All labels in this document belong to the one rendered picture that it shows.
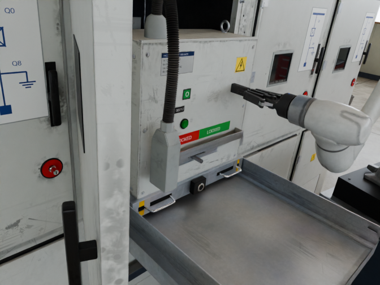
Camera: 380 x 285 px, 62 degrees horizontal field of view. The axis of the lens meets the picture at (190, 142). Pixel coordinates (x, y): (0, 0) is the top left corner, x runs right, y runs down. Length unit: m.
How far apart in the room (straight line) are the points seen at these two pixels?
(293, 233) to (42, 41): 0.89
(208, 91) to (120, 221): 0.75
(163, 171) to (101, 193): 0.55
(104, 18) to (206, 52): 0.74
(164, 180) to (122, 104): 0.61
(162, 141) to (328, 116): 0.44
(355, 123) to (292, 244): 0.41
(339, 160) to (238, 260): 0.41
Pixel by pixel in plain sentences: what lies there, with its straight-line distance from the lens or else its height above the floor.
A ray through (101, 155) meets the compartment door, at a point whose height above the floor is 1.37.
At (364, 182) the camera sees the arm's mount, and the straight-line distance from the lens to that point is 1.57.
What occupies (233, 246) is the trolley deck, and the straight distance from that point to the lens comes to 1.00.
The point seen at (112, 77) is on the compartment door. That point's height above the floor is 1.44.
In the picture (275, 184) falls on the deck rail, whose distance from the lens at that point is 1.28.
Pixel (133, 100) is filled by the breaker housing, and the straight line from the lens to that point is 0.88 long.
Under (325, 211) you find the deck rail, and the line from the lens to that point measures 1.22.
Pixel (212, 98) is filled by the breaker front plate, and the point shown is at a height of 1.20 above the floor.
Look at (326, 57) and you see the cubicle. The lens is 2.00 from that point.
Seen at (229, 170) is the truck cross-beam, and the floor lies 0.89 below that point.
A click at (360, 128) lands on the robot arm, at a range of 0.90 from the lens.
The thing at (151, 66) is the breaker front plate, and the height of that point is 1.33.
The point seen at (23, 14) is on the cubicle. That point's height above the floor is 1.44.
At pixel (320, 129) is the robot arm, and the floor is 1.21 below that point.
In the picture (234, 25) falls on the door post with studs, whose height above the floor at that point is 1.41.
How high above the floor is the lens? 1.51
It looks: 25 degrees down
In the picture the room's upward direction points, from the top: 6 degrees clockwise
